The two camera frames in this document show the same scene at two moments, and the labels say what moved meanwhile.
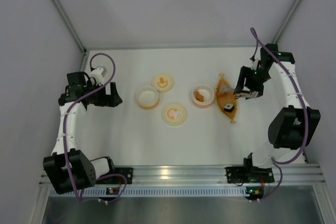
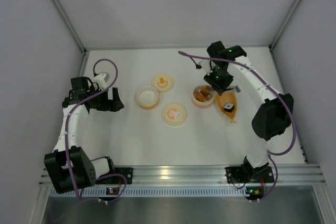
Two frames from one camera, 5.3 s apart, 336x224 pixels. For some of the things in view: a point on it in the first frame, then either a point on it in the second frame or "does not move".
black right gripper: (247, 82) → (219, 83)
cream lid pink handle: (174, 114) does not move
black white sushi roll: (229, 107) does not move
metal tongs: (252, 94) → (235, 88)
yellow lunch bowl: (147, 97) does not move
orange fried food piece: (199, 96) does not move
